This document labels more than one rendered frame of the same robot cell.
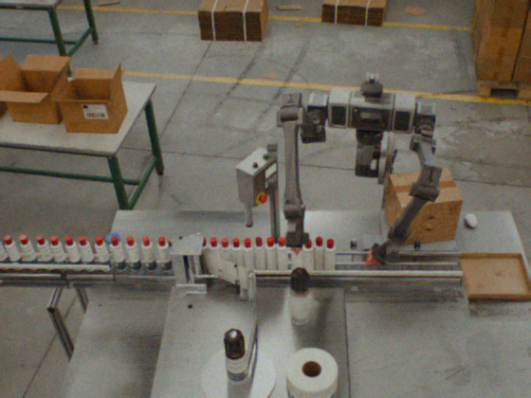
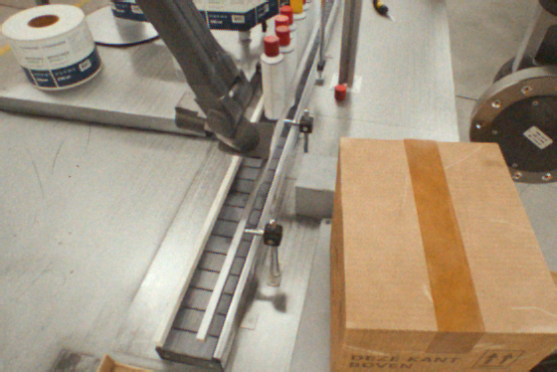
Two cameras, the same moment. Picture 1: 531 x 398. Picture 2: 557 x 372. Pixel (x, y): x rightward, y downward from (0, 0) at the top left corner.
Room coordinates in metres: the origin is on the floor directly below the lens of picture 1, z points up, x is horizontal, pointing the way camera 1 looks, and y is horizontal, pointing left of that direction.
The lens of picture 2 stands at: (2.24, -1.12, 1.53)
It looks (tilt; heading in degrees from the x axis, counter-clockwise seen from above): 48 degrees down; 95
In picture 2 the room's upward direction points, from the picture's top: 1 degrees clockwise
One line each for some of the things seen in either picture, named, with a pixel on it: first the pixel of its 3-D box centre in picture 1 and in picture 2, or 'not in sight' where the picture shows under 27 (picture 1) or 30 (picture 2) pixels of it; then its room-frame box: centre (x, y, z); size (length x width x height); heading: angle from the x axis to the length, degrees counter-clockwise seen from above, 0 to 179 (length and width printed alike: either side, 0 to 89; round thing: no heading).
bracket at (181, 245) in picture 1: (187, 245); not in sight; (2.05, 0.36, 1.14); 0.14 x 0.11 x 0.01; 85
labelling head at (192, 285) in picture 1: (191, 264); not in sight; (2.05, 0.35, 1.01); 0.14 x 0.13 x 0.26; 85
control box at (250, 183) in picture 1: (257, 177); not in sight; (2.20, 0.03, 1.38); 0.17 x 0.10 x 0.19; 140
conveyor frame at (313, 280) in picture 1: (284, 273); (294, 79); (2.11, -0.08, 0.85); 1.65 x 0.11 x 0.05; 85
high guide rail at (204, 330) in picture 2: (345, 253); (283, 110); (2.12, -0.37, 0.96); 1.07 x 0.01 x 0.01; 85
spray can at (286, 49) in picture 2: (319, 254); (283, 69); (2.10, -0.24, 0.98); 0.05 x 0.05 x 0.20
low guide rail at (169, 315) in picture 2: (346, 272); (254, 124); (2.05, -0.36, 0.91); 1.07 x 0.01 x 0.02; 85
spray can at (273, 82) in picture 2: (329, 256); (273, 79); (2.08, -0.29, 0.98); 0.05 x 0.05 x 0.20
